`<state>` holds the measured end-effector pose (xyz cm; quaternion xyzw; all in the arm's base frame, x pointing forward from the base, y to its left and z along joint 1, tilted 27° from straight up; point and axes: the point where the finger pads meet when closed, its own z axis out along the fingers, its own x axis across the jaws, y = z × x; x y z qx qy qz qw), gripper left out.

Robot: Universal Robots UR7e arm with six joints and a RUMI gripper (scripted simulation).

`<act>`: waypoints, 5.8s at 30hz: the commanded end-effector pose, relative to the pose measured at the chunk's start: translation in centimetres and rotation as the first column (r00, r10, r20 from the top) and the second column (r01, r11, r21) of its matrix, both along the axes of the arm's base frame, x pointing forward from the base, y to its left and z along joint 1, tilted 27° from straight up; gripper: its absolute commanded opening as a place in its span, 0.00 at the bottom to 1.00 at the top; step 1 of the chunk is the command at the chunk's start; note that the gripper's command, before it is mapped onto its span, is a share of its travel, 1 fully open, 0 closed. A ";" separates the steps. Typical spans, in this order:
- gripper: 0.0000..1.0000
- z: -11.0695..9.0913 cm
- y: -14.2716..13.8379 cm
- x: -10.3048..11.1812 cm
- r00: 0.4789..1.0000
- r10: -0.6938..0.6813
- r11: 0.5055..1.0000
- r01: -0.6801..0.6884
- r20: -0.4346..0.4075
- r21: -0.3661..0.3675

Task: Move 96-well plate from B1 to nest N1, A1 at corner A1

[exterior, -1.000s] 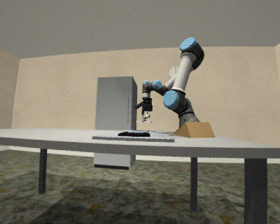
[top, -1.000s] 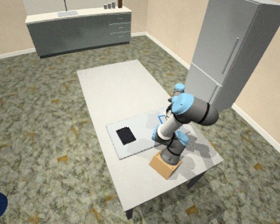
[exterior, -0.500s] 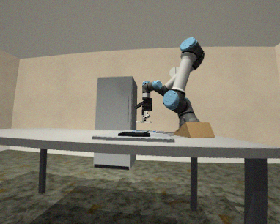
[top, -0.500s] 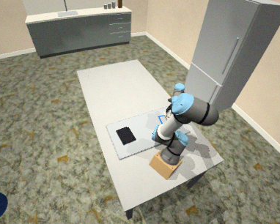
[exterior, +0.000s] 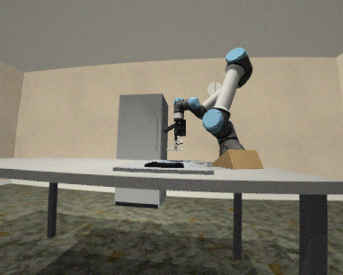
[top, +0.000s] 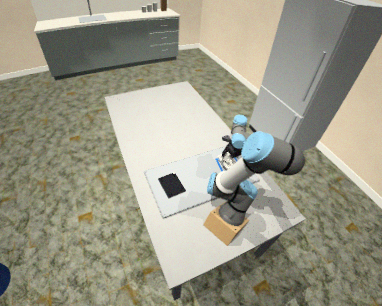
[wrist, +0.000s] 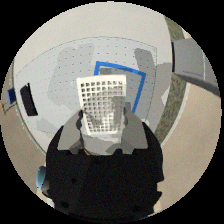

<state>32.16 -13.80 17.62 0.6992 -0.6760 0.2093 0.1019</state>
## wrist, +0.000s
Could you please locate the blue tape outline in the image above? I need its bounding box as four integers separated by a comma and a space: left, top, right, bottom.
94, 61, 146, 113

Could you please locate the black rectangular frame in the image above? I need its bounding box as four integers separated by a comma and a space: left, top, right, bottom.
20, 83, 38, 116

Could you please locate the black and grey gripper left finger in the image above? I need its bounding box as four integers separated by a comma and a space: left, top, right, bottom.
45, 109, 85, 181

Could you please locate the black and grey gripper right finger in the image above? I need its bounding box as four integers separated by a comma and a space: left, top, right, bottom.
121, 107, 164, 183

